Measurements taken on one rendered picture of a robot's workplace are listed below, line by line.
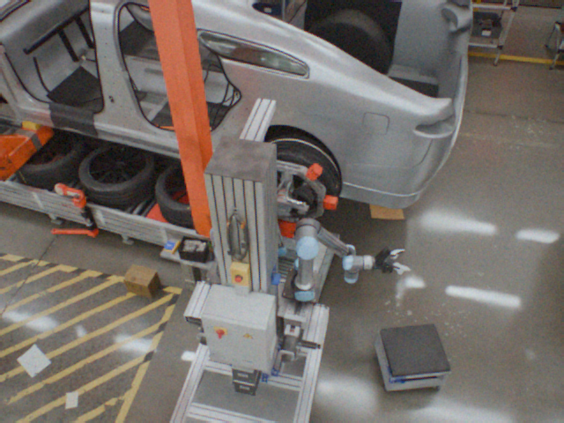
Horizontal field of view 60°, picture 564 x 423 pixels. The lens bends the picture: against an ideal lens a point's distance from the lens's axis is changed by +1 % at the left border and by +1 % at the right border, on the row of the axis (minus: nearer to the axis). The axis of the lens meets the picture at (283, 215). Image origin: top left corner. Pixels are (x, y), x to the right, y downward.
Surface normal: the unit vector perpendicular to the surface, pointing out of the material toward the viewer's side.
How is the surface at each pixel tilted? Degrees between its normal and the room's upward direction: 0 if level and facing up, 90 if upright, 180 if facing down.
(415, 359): 0
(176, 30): 90
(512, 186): 0
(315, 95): 81
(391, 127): 90
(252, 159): 0
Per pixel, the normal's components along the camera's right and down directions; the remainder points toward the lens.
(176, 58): -0.33, 0.70
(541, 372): 0.00, -0.68
